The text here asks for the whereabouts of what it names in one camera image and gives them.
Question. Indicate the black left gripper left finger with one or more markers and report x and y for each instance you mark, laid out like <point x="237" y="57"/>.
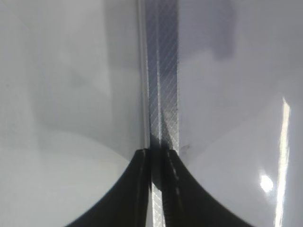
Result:
<point x="126" y="203"/>

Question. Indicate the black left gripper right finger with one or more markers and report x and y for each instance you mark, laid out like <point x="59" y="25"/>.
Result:
<point x="185" y="202"/>

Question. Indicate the white board with grey frame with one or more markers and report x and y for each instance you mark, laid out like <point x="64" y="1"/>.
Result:
<point x="223" y="87"/>

